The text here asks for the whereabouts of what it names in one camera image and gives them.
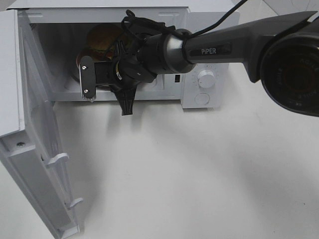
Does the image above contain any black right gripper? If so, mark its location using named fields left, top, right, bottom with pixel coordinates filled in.
left=110, top=42, right=155, bottom=116

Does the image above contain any burger with lettuce and cheese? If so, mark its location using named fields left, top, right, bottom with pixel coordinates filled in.
left=86, top=23, right=131, bottom=61

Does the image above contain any round white door button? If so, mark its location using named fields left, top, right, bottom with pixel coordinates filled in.
left=194, top=93, right=210, bottom=105

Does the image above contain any white timer knob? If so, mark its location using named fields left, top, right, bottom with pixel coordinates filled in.
left=197, top=70, right=216, bottom=89

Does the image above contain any white microwave door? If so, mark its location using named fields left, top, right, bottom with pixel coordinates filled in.
left=0, top=9, right=82, bottom=239

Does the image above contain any pink round plate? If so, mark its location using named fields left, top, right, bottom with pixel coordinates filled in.
left=76, top=49, right=113, bottom=91

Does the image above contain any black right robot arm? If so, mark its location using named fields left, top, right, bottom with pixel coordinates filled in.
left=113, top=10, right=319, bottom=117

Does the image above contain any glass microwave turntable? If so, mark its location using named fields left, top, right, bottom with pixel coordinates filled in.
left=70, top=74, right=80, bottom=86

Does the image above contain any white microwave oven body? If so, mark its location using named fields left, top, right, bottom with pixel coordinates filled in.
left=0, top=0, right=234, bottom=109

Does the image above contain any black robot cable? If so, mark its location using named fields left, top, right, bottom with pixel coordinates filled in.
left=102, top=0, right=252, bottom=60

